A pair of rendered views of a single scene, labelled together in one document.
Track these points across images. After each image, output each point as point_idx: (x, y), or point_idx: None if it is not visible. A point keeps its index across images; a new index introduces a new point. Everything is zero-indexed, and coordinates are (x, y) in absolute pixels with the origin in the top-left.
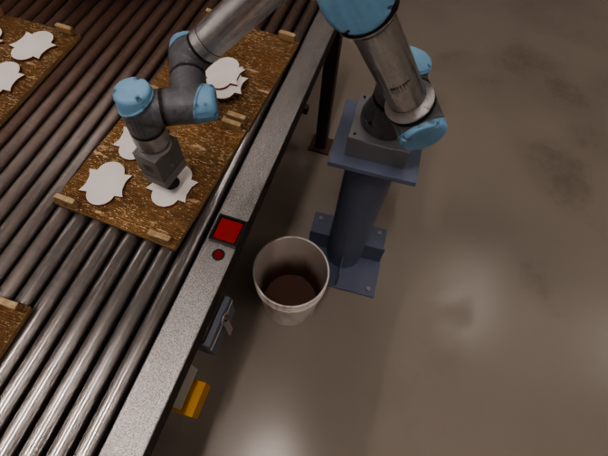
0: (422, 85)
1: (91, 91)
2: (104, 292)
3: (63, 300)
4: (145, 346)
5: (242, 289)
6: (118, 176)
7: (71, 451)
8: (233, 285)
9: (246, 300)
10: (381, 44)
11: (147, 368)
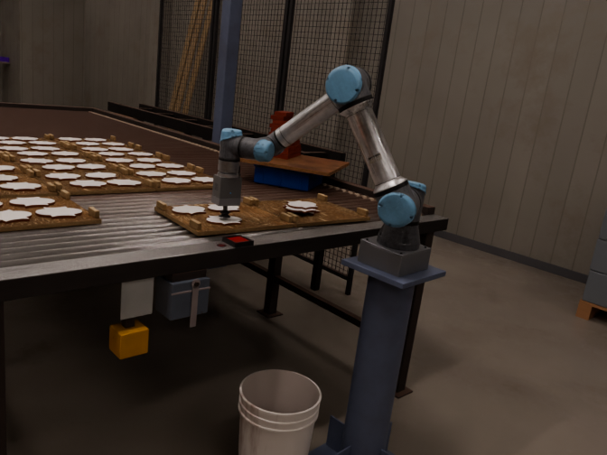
0: (395, 168)
1: None
2: (141, 233)
3: (118, 227)
4: (139, 249)
5: (229, 444)
6: (197, 209)
7: None
8: (225, 439)
9: (226, 454)
10: (359, 120)
11: (131, 253)
